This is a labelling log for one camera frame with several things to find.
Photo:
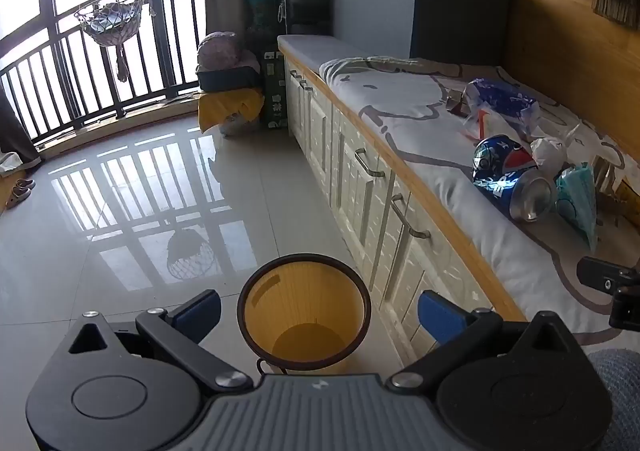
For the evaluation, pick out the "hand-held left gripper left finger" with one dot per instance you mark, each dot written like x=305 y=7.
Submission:
x=200 y=313

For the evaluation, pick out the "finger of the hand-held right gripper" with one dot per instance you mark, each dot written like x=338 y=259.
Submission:
x=602 y=276

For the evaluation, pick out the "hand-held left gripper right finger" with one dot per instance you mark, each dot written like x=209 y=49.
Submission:
x=440 y=318

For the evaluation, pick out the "teal packet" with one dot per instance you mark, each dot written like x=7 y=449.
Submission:
x=577 y=201

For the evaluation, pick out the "yellow bin with black rim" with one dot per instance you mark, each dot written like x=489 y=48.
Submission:
x=300 y=301

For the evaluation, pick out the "white plastic bag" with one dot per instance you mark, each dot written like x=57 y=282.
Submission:
x=550 y=151

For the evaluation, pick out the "crushed blue soda can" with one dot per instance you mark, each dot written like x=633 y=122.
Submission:
x=505 y=171

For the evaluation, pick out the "blue plastic bag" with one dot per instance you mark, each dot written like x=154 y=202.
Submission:
x=502 y=101

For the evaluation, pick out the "grey-blue knit cloth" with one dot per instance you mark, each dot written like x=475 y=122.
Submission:
x=620 y=396

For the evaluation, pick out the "white drawer cabinet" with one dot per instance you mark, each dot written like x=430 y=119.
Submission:
x=350 y=181

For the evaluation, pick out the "white bag under yellow cloth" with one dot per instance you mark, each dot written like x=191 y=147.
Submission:
x=240 y=123

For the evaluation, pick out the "yellow cloth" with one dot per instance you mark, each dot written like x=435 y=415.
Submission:
x=225 y=103

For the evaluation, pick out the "cartoon printed blanket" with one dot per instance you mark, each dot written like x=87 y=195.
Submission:
x=415 y=101

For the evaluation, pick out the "black balcony railing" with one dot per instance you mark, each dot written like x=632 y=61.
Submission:
x=114 y=98

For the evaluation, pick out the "green carton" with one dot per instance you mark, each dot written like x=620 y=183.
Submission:
x=275 y=91

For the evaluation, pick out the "dark plastic tray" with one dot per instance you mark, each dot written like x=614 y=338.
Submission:
x=227 y=79

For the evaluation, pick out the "dark brown curtain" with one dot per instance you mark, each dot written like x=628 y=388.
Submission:
x=12 y=131

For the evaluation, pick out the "pink stuffed bag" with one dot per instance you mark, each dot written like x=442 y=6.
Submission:
x=222 y=48

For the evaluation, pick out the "grey bench cushion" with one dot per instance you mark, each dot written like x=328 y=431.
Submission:
x=325 y=51

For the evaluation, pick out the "hanging net basket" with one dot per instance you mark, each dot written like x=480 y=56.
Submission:
x=112 y=16

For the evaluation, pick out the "teal patterned bag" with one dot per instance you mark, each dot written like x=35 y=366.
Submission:
x=262 y=8

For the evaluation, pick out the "grey storage box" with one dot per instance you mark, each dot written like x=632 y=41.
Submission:
x=380 y=6

